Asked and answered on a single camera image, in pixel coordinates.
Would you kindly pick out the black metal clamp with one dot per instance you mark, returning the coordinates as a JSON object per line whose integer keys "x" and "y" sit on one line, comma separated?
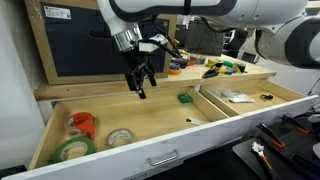
{"x": 266, "y": 96}

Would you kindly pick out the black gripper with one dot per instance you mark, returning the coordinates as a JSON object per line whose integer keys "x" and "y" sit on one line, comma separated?
{"x": 135, "y": 61}

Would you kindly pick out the green tape roll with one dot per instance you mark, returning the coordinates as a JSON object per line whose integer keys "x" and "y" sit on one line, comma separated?
{"x": 83, "y": 142}

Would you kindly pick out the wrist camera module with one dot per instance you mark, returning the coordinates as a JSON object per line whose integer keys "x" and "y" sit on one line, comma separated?
{"x": 153, "y": 41}

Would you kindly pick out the silver foil bag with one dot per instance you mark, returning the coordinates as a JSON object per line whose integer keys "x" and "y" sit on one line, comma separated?
{"x": 241, "y": 97}

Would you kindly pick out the black office chair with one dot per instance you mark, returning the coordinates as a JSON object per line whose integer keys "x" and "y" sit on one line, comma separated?
{"x": 238, "y": 43}

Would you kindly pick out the grey duct tape roll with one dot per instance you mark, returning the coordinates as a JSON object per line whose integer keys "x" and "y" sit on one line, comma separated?
{"x": 197, "y": 59}

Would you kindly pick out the wooden drawer white front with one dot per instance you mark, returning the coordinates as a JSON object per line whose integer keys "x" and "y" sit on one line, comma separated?
{"x": 153, "y": 113}
{"x": 283, "y": 95}

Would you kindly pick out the wide black tape roll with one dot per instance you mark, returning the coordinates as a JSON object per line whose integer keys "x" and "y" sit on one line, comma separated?
{"x": 180, "y": 62}

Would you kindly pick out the clear plastic box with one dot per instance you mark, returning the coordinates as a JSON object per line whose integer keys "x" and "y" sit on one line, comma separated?
{"x": 216, "y": 91}
{"x": 227, "y": 94}

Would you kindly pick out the blue tape roll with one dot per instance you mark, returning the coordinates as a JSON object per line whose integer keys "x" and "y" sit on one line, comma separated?
{"x": 174, "y": 66}

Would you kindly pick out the green plastic tube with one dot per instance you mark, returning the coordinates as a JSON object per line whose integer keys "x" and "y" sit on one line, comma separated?
{"x": 228, "y": 63}

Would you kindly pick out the teal tape roll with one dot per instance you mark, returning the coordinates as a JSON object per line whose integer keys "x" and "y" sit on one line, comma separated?
{"x": 228, "y": 71}

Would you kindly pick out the orange red tape roll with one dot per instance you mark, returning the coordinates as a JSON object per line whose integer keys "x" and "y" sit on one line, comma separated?
{"x": 191, "y": 63}

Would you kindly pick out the clear cello tape roll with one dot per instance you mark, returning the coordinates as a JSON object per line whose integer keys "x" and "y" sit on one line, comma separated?
{"x": 120, "y": 138}

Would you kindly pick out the orange tape dispenser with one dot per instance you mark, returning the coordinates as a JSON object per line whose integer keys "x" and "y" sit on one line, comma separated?
{"x": 85, "y": 123}

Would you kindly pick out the green tape box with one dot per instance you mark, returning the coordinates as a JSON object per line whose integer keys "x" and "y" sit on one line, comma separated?
{"x": 185, "y": 98}

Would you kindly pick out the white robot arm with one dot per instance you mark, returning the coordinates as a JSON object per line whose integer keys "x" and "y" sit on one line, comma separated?
{"x": 266, "y": 13}

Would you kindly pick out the purple tape roll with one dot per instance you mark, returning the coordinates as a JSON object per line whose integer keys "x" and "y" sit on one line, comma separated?
{"x": 232, "y": 69}

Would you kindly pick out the black yellow hand tool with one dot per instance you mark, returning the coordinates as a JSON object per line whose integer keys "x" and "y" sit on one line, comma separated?
{"x": 183, "y": 52}

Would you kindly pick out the white black marker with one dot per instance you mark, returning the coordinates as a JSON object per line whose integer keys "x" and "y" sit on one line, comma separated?
{"x": 198, "y": 122}

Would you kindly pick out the black tool tray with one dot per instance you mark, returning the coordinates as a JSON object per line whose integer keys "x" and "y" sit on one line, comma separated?
{"x": 293, "y": 156}

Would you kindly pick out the black orange spring clamp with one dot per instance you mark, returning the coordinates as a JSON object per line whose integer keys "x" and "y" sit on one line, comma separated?
{"x": 295, "y": 123}
{"x": 271, "y": 135}

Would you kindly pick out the cardboard box with dark panel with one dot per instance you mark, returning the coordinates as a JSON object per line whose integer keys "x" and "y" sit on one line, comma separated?
{"x": 76, "y": 53}

